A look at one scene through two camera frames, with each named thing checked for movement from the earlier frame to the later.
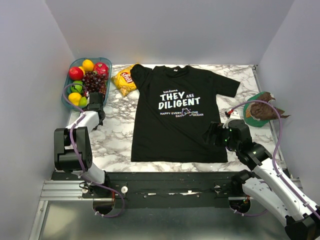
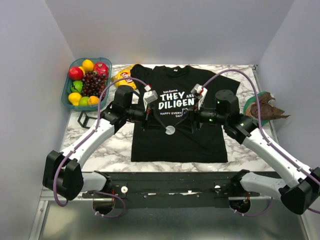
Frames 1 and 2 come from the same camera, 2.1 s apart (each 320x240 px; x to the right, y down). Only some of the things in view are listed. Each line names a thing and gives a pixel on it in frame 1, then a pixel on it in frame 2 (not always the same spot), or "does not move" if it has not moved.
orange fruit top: x=88 y=65 does not move
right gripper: x=214 y=128 → x=193 y=115
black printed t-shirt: x=174 y=106 does not move
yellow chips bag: x=123 y=81 does not move
